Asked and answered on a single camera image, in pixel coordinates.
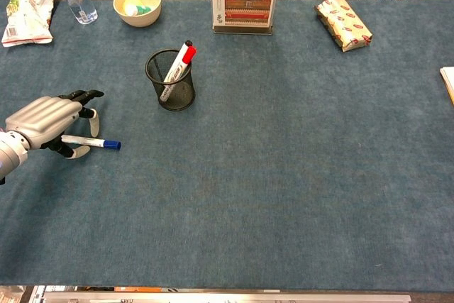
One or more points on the blue cap whiteboard marker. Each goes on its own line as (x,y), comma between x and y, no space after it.
(110,144)

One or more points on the red patterned wrapped package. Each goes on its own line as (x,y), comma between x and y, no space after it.
(344,22)

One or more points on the red printed display card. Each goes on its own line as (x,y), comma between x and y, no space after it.
(244,10)

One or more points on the aluminium profile rail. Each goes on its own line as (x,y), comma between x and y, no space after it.
(213,297)

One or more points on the small white green bottle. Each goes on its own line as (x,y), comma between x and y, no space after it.
(132,10)

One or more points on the red cap whiteboard marker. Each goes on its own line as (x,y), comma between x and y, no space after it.
(189,54)

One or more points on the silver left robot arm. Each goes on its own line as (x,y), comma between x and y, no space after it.
(10,154)

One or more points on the blue felt table mat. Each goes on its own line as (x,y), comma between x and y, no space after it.
(283,175)

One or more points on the cream round bowl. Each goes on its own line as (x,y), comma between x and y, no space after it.
(142,21)

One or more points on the yellow round object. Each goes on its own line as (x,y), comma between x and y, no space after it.
(131,1)

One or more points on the black mesh pen holder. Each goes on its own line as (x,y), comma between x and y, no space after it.
(181,100)

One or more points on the white printed snack bag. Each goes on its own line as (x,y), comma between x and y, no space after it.
(28,19)

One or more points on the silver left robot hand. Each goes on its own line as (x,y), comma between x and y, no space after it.
(42,115)

